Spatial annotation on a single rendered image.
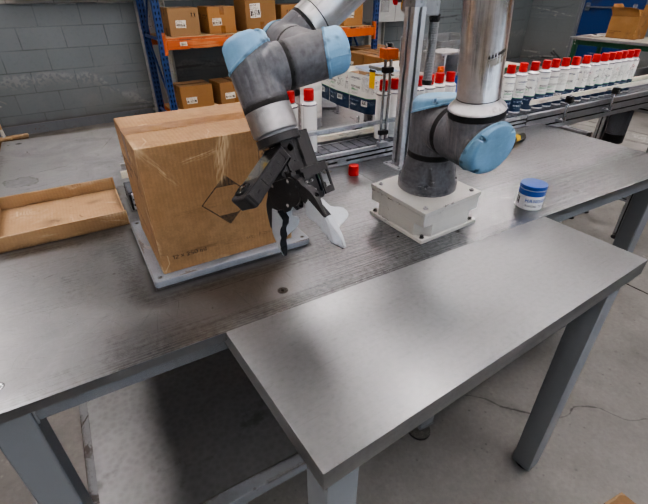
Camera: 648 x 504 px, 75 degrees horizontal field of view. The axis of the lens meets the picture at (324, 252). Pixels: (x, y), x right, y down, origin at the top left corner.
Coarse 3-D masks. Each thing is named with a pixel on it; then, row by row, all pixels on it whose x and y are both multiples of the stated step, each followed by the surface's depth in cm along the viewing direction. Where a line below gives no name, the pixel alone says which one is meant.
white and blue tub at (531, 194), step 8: (520, 184) 118; (528, 184) 116; (536, 184) 116; (544, 184) 116; (520, 192) 118; (528, 192) 115; (536, 192) 115; (544, 192) 115; (520, 200) 118; (528, 200) 116; (536, 200) 116; (528, 208) 117; (536, 208) 117
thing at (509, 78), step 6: (510, 66) 173; (510, 72) 173; (504, 78) 175; (510, 78) 174; (504, 84) 176; (510, 84) 175; (504, 90) 177; (510, 90) 176; (504, 96) 178; (510, 96) 178; (510, 102) 180
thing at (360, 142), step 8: (328, 144) 151; (336, 144) 151; (344, 144) 151; (352, 144) 151; (360, 144) 151; (368, 144) 151; (320, 152) 144; (328, 152) 144; (128, 184) 121; (128, 192) 116
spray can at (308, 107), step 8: (304, 88) 133; (312, 88) 133; (304, 96) 133; (312, 96) 133; (304, 104) 134; (312, 104) 134; (304, 112) 135; (312, 112) 135; (304, 120) 136; (312, 120) 136; (304, 128) 138; (312, 128) 137; (312, 136) 139; (312, 144) 140
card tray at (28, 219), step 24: (48, 192) 121; (72, 192) 124; (96, 192) 127; (0, 216) 114; (24, 216) 114; (48, 216) 114; (72, 216) 114; (96, 216) 106; (120, 216) 109; (0, 240) 98; (24, 240) 100; (48, 240) 103
